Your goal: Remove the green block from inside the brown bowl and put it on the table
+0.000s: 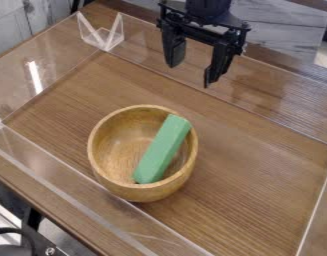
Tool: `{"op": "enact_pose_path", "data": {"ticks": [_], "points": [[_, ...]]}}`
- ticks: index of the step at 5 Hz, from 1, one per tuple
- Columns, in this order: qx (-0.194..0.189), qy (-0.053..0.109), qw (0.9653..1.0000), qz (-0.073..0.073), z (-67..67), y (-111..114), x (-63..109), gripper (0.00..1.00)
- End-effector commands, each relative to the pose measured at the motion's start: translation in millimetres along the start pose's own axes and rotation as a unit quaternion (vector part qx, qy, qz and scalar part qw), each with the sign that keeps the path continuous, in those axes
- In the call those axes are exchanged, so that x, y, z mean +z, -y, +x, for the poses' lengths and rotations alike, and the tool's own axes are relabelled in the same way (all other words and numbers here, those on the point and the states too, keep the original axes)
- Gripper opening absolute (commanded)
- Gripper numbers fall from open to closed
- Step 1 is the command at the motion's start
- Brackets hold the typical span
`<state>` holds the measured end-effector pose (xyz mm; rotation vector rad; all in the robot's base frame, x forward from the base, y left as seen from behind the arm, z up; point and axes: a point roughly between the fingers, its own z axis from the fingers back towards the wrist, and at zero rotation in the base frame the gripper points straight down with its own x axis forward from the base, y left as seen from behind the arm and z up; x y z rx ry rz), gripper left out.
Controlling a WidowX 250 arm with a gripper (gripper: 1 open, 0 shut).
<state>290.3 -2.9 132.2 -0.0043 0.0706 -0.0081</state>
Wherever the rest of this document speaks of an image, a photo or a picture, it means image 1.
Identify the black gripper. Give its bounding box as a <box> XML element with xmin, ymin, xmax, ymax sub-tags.
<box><xmin>157</xmin><ymin>0</ymin><xmax>252</xmax><ymax>87</ymax></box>

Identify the green rectangular block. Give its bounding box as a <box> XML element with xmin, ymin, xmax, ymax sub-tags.
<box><xmin>133</xmin><ymin>114</ymin><xmax>192</xmax><ymax>184</ymax></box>

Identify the brown wooden bowl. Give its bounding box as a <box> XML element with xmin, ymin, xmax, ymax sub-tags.
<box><xmin>87</xmin><ymin>104</ymin><xmax>200</xmax><ymax>202</ymax></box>

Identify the clear acrylic corner bracket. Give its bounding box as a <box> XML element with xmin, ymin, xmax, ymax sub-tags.
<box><xmin>77</xmin><ymin>12</ymin><xmax>125</xmax><ymax>52</ymax></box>

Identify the clear acrylic tray wall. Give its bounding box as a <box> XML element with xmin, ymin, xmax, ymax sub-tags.
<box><xmin>0</xmin><ymin>4</ymin><xmax>327</xmax><ymax>256</ymax></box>

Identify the black metal table frame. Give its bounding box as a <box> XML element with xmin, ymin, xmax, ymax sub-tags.
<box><xmin>22</xmin><ymin>208</ymin><xmax>69</xmax><ymax>256</ymax></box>

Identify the black cable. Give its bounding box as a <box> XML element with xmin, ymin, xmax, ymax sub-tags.
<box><xmin>0</xmin><ymin>227</ymin><xmax>41</xmax><ymax>256</ymax></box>

